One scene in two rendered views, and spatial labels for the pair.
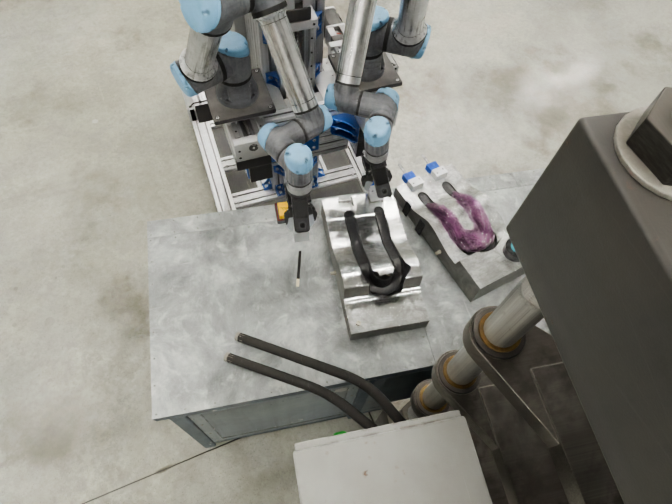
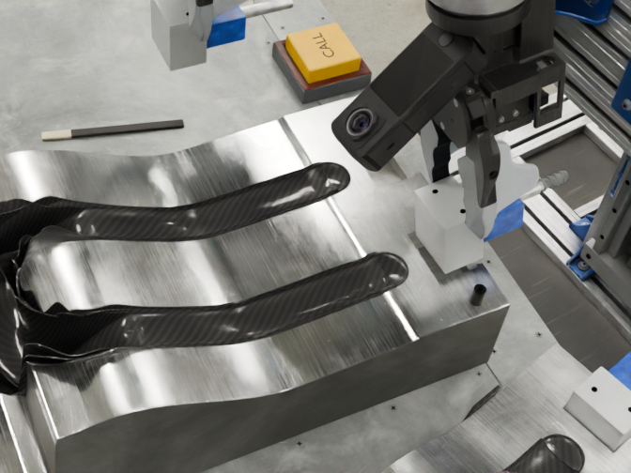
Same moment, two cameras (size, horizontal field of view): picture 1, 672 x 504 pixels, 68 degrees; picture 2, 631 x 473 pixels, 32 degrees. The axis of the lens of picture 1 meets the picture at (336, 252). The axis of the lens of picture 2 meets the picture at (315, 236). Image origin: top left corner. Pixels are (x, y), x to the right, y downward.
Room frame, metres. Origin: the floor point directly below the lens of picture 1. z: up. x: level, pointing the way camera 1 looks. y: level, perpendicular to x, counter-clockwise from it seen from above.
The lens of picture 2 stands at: (0.81, -0.65, 1.60)
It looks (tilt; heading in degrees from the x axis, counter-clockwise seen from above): 51 degrees down; 76
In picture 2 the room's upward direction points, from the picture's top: 8 degrees clockwise
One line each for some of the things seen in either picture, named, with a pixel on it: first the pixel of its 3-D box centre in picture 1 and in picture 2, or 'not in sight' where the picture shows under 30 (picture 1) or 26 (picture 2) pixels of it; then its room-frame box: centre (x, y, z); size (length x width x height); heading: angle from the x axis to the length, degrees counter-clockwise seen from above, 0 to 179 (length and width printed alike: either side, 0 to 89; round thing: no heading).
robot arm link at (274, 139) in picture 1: (281, 140); not in sight; (0.95, 0.19, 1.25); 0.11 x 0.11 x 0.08; 46
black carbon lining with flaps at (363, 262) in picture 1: (376, 246); (185, 260); (0.84, -0.13, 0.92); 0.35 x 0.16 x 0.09; 17
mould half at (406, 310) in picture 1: (372, 258); (163, 292); (0.82, -0.13, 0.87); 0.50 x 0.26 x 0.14; 17
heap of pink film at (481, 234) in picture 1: (463, 217); not in sight; (1.01, -0.44, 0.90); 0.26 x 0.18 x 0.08; 35
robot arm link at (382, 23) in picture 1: (371, 29); not in sight; (1.55, -0.04, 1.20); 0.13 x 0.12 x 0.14; 81
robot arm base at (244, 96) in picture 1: (236, 82); not in sight; (1.33, 0.42, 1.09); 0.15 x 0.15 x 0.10
